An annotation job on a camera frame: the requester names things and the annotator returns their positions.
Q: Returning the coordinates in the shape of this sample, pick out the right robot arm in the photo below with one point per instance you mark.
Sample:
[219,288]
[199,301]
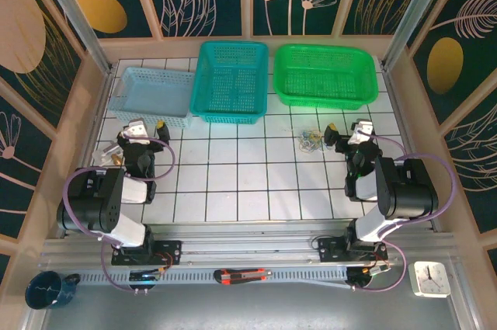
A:
[407,190]

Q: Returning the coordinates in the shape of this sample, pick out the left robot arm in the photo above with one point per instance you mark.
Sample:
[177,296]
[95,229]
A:
[130,229]

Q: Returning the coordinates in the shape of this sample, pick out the small brass fitting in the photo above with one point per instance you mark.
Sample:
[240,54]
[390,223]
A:
[116,159]

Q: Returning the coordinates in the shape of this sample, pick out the clear plastic block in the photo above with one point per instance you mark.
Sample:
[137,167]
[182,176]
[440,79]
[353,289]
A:
[106,149]

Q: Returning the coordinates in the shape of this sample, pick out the light blue plastic basket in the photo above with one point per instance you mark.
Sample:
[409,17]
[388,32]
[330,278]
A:
[155,93]

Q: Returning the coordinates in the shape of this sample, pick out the green plastic basket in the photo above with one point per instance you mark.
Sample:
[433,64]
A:
[326,81]

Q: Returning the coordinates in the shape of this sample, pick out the teal plastic basket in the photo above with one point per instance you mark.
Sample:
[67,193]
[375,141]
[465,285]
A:
[229,85]

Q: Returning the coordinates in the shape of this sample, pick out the small circuit board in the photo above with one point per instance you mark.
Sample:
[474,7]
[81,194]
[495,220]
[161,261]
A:
[145,276]
[374,271]

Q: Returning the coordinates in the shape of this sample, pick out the white square clock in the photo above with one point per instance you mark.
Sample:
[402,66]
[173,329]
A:
[429,279]

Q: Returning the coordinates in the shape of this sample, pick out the orange black utility knife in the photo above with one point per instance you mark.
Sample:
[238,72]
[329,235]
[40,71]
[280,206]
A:
[242,276]

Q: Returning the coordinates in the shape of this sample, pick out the dark blue mug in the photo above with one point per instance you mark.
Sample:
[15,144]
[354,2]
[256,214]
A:
[44,291]

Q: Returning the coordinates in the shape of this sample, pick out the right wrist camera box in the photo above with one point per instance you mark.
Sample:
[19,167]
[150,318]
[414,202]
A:
[363,132]

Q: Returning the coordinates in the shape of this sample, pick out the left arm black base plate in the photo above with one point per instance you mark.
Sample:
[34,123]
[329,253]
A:
[172,250]

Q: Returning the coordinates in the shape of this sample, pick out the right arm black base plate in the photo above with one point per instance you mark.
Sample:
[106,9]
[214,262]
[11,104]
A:
[328,250]

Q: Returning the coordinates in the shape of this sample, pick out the aluminium mounting rail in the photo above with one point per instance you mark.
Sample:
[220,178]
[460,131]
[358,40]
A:
[252,248]

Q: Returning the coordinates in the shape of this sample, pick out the aluminium frame post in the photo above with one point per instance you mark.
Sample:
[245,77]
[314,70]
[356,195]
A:
[412,15]
[74,15]

